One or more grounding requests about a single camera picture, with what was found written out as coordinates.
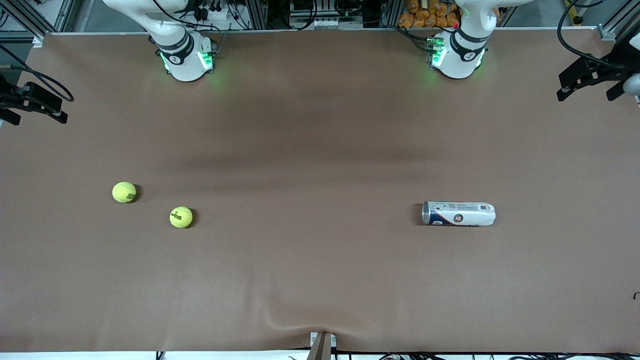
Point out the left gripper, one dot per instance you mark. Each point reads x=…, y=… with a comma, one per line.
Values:
x=618, y=63

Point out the blue white tennis ball can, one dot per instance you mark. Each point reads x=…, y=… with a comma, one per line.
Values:
x=465, y=214

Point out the yellow tennis ball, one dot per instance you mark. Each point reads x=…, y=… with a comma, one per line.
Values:
x=181, y=217
x=124, y=192

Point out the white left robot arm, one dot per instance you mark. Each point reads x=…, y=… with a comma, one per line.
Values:
x=457, y=65

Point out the orange objects pile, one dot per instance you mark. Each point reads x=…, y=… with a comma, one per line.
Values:
x=425, y=15

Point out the white power strip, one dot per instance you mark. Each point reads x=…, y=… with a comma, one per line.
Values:
x=220, y=15

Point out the grey terminal block device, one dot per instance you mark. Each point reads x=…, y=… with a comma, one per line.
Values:
x=325, y=20

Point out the brown table mat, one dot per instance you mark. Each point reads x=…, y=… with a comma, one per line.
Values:
x=320, y=150

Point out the aluminium frame rail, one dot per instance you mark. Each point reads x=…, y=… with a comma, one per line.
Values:
x=30, y=20
x=607, y=31

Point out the aluminium profile post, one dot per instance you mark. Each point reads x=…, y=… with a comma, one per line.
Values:
x=321, y=347

